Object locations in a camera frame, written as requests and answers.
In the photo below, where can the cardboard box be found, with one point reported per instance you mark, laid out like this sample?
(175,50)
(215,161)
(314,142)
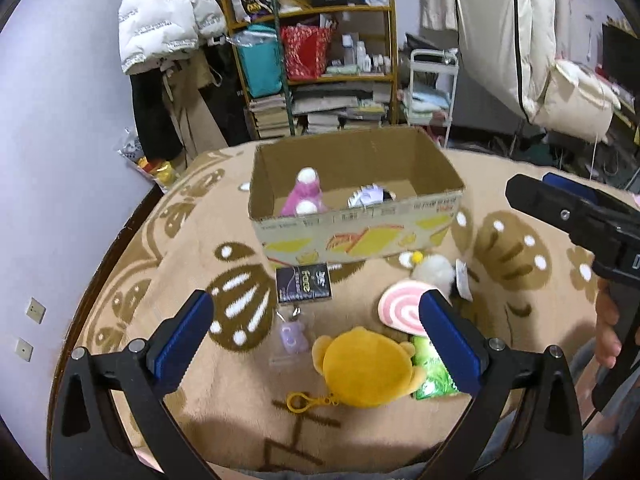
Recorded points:
(350,232)

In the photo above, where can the white fluffy plush toy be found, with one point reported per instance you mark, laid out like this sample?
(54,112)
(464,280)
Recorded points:
(435,267)

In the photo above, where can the person's leg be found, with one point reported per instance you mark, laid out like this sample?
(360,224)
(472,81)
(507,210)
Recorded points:
(610,440)

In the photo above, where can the pink swirl plush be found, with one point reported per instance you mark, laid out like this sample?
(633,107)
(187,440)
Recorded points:
(400,307)

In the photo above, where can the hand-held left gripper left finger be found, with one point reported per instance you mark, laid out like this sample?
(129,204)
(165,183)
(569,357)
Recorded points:
(181,342)

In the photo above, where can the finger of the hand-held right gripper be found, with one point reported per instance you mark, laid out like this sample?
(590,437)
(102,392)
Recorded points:
(570,183)
(550,205)

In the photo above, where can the yellow bear plush pouch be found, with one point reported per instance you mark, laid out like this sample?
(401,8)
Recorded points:
(365,370)

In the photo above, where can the brown paper bag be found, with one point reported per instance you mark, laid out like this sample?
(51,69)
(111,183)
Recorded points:
(197,110)

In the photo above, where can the black monitor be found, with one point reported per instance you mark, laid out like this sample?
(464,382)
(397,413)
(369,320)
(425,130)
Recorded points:
(622,60)

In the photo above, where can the green snack packet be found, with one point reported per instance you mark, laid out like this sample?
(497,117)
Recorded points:
(432,370)

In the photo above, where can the yellow metal shelf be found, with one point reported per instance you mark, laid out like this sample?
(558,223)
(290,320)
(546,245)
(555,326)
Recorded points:
(390,35)

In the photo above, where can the black hanging clothes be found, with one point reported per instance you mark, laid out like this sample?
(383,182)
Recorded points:
(150,115)

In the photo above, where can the pile of papers and magazines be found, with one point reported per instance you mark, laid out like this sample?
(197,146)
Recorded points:
(340,105)

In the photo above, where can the yellow items on floor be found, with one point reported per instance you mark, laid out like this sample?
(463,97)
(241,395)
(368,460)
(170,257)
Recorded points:
(155,170)

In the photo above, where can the cream plush pillow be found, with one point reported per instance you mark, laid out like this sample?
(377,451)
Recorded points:
(575,102)

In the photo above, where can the teal bag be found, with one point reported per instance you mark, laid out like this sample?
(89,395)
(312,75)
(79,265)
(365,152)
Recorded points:
(260,65)

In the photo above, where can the wall socket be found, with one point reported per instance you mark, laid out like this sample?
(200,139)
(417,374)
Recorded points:
(23,346)
(35,310)

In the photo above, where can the stack of books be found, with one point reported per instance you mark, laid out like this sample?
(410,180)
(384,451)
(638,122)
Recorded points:
(270,117)

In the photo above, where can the person's right hand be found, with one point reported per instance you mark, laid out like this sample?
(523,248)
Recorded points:
(607,327)

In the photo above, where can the white rolling cart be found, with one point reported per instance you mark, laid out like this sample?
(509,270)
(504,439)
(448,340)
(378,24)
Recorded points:
(430,95)

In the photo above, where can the white puffer jacket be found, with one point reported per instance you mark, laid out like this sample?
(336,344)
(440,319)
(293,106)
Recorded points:
(160,15)

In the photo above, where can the red patterned bag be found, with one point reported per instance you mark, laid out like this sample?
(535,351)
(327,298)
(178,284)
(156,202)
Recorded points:
(305,52)

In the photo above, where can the white long down coat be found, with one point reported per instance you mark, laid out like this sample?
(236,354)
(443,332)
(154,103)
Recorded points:
(500,35)

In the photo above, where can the group of small bottles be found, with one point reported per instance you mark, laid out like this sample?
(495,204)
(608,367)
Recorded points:
(365,57)

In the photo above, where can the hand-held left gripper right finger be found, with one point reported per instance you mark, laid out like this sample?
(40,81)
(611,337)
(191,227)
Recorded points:
(448,347)

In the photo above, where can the pink and white plush toy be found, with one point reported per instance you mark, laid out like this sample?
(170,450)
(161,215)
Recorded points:
(305,195)

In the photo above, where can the black flat packet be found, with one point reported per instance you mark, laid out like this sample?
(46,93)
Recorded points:
(304,282)

